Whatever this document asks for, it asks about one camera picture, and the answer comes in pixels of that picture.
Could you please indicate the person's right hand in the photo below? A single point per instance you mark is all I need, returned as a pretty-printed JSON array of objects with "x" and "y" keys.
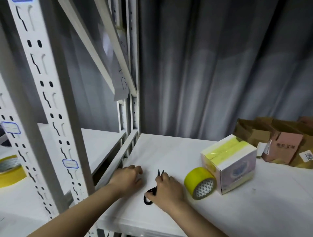
[{"x": 165, "y": 193}]

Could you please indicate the person's left hand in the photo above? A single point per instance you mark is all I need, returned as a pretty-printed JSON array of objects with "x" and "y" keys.
[{"x": 126, "y": 179}]

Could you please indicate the black scissors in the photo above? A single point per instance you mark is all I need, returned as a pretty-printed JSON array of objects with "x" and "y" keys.
[{"x": 147, "y": 199}]

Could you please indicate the yellow tape roll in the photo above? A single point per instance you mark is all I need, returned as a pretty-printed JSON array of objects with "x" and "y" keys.
[
  {"x": 194, "y": 178},
  {"x": 10, "y": 178}
]

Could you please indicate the pink and yellow printed box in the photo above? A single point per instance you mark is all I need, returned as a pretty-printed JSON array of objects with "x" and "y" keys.
[{"x": 234, "y": 166}]

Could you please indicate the brown box with white label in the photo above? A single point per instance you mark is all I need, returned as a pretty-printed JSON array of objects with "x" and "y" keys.
[{"x": 249, "y": 131}]

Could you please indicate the pink lettered cardboard box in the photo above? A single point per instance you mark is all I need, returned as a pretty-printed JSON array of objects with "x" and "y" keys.
[
  {"x": 306, "y": 119},
  {"x": 283, "y": 149}
]

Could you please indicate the brown box with 7020 sticker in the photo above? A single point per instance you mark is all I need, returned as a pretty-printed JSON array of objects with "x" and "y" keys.
[{"x": 305, "y": 146}]

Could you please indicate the person's left forearm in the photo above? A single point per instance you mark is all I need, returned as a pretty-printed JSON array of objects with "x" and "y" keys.
[{"x": 76, "y": 215}]

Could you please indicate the person's right forearm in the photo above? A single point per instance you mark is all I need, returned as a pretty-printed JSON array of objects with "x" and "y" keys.
[{"x": 195, "y": 222}]

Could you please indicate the blue rack label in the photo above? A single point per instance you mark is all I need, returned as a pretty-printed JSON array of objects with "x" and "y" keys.
[
  {"x": 10, "y": 128},
  {"x": 22, "y": 1},
  {"x": 70, "y": 163}
]

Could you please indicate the handwritten paper sheet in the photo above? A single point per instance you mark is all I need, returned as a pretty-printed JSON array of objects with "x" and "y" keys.
[
  {"x": 120, "y": 44},
  {"x": 120, "y": 85}
]

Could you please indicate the white metal shelf rack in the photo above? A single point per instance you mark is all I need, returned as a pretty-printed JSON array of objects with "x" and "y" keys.
[{"x": 49, "y": 97}]

